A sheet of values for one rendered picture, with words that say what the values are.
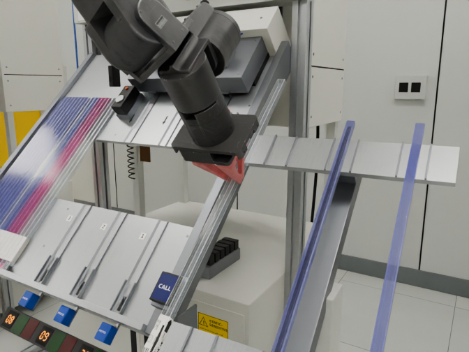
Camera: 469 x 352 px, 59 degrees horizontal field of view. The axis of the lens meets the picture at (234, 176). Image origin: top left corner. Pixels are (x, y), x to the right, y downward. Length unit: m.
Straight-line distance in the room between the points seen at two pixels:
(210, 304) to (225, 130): 0.64
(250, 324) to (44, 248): 0.50
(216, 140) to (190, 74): 0.10
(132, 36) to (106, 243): 0.54
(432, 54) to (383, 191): 0.77
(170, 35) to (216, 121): 0.11
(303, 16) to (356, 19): 1.49
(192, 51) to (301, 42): 0.59
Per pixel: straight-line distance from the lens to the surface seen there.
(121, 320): 0.76
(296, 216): 1.09
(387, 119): 2.46
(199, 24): 0.51
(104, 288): 0.84
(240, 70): 0.94
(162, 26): 0.45
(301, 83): 1.04
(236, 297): 1.03
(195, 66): 0.46
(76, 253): 0.93
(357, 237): 2.64
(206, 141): 0.51
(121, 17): 0.44
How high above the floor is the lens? 1.11
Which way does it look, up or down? 12 degrees down
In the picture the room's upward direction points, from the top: straight up
